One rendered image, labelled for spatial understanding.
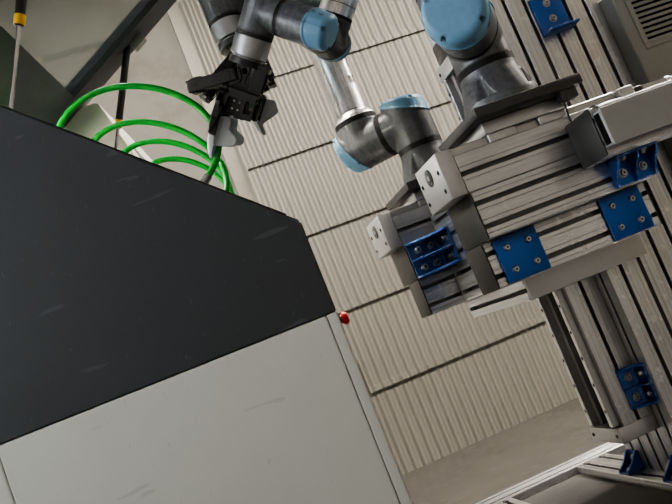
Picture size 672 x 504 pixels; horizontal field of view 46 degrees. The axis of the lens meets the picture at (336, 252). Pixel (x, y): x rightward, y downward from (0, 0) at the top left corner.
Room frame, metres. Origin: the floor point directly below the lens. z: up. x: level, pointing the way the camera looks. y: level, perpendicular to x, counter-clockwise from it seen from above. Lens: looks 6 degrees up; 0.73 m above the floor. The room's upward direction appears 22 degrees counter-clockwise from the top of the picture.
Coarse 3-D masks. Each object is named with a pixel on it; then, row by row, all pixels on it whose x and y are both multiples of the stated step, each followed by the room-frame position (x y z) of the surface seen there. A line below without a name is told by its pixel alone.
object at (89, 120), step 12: (84, 108) 1.96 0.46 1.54; (96, 108) 1.96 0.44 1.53; (72, 120) 1.96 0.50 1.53; (84, 120) 1.96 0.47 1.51; (96, 120) 1.96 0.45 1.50; (108, 120) 1.97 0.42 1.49; (84, 132) 1.96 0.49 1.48; (96, 132) 1.96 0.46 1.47; (120, 132) 2.04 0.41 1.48; (108, 144) 1.96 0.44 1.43; (120, 144) 1.97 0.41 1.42; (144, 156) 2.32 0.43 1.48
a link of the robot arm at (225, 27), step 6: (222, 18) 1.59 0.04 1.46; (228, 18) 1.59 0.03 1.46; (234, 18) 1.59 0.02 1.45; (216, 24) 1.59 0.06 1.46; (222, 24) 1.59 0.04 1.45; (228, 24) 1.59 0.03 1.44; (234, 24) 1.59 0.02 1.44; (210, 30) 1.62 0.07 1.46; (216, 30) 1.60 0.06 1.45; (222, 30) 1.59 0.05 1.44; (228, 30) 1.59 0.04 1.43; (234, 30) 1.59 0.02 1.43; (216, 36) 1.60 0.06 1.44; (222, 36) 1.59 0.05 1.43; (228, 36) 1.60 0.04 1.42; (216, 42) 1.61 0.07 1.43
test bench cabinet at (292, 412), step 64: (320, 320) 1.28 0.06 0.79; (192, 384) 1.27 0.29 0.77; (256, 384) 1.28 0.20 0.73; (320, 384) 1.28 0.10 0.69; (0, 448) 1.26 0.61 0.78; (64, 448) 1.26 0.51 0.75; (128, 448) 1.26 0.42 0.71; (192, 448) 1.27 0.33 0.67; (256, 448) 1.27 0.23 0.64; (320, 448) 1.28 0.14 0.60; (384, 448) 1.28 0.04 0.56
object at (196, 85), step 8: (216, 72) 1.52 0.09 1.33; (224, 72) 1.52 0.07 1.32; (232, 72) 1.52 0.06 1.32; (192, 80) 1.53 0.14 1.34; (200, 80) 1.53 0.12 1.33; (208, 80) 1.53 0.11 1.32; (216, 80) 1.53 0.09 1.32; (224, 80) 1.52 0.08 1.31; (232, 80) 1.52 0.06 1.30; (192, 88) 1.54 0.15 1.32; (200, 88) 1.53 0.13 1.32; (208, 88) 1.55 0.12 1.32
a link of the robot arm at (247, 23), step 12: (252, 0) 1.46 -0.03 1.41; (264, 0) 1.45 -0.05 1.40; (276, 0) 1.45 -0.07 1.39; (252, 12) 1.46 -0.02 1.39; (264, 12) 1.45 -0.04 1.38; (240, 24) 1.48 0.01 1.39; (252, 24) 1.47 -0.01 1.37; (264, 24) 1.47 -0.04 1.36; (252, 36) 1.48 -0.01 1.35; (264, 36) 1.48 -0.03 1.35
